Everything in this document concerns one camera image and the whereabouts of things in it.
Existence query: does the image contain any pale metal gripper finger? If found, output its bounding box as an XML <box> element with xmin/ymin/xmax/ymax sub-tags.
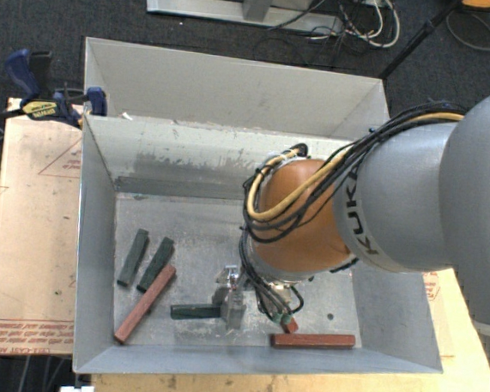
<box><xmin>223</xmin><ymin>281</ymin><xmax>250</xmax><ymax>332</ymax></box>
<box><xmin>212</xmin><ymin>264</ymin><xmax>240</xmax><ymax>310</ymax></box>

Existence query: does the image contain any dark green flat block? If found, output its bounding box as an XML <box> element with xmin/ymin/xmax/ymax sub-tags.
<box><xmin>116</xmin><ymin>226</ymin><xmax>151</xmax><ymax>290</ymax></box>
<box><xmin>168</xmin><ymin>299</ymin><xmax>224</xmax><ymax>325</ymax></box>
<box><xmin>136</xmin><ymin>234</ymin><xmax>177</xmax><ymax>297</ymax></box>

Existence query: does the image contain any grey metal bin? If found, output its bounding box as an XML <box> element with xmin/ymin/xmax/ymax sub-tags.
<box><xmin>54</xmin><ymin>36</ymin><xmax>472</xmax><ymax>392</ymax></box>

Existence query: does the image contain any brown cardboard board red print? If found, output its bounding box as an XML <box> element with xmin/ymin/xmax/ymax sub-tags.
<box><xmin>0</xmin><ymin>96</ymin><xmax>478</xmax><ymax>392</ymax></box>

